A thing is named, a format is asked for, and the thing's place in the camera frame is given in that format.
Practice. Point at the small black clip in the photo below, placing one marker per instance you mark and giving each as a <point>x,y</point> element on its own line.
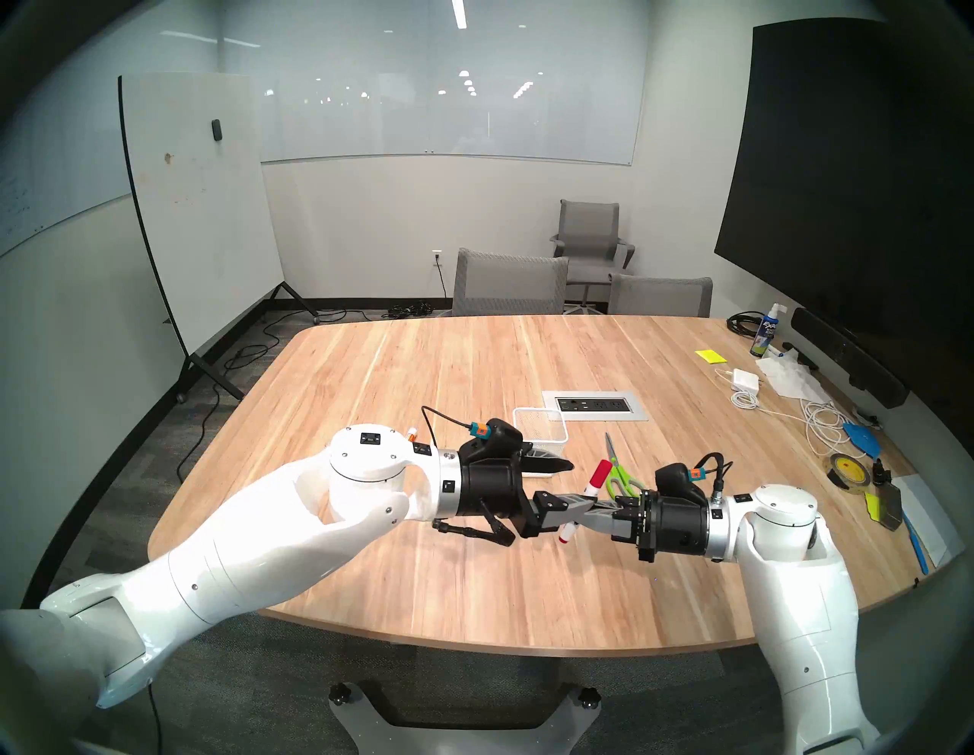
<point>881,473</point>

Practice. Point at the grey mesh table chair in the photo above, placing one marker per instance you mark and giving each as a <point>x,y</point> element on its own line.
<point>662,297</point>
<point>510,281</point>

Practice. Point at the grey yellow eraser block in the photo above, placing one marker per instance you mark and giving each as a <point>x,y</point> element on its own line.
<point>886,506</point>

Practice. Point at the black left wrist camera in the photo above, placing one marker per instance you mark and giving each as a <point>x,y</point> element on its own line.
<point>502,434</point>

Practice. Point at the blue flat object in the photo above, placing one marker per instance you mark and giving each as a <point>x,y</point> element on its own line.
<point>864,439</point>

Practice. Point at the black base knob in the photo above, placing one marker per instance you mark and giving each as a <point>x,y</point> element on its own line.
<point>340,692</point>
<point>588,694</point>

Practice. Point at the glass wall whiteboard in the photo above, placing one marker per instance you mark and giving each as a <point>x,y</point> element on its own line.
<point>456,114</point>

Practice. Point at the white crumpled tissue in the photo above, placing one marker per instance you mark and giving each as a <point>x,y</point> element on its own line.
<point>791,377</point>

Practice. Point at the wall whiteboard with writing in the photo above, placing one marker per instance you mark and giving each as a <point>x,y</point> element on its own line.
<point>61,167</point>

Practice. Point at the grey office chair with armrests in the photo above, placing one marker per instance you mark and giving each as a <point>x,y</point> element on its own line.
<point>590,228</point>

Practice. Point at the black video sound bar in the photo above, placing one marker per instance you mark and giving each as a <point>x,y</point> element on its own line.
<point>845,354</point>

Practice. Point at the silver table power outlet panel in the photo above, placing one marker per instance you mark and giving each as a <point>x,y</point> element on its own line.
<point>597,405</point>

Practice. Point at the white mesh pen holder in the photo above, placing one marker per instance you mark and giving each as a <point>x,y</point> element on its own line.
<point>542,426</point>

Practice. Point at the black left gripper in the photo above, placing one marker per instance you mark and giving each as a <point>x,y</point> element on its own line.
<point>494,487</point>

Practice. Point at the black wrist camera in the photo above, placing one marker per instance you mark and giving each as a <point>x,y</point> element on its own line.
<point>673,478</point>
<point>502,434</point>

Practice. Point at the white paper sheet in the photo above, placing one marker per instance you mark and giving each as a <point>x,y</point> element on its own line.
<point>932,517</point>

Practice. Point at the white power adapter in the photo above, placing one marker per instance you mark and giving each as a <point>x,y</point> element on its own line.
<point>746,379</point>

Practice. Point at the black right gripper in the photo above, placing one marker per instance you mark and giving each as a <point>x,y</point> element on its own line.
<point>673,525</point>

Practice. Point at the yellow sticky note pad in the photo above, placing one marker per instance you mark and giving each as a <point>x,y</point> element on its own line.
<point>710,356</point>

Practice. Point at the blue pen beside paper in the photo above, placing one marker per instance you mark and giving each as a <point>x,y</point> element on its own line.
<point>915,544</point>

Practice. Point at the large black wall screen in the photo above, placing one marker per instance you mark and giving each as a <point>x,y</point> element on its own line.
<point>837,190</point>

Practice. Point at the mobile whiteboard on stand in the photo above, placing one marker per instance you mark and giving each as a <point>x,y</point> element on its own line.
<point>198,213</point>

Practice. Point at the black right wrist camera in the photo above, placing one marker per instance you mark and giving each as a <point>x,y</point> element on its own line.
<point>673,478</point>

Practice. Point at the Expo cleaner spray bottle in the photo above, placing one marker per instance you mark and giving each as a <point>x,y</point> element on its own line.
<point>765,335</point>

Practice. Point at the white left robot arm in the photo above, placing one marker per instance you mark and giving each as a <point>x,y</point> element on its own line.
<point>228,555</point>

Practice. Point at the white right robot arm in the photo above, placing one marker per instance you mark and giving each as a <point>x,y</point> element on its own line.
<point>799,609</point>

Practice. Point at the red cap patterned marker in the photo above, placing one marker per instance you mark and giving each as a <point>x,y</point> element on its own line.
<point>599,473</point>

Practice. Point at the black yellow tape roll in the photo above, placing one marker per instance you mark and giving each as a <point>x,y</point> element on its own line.
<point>835,478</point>

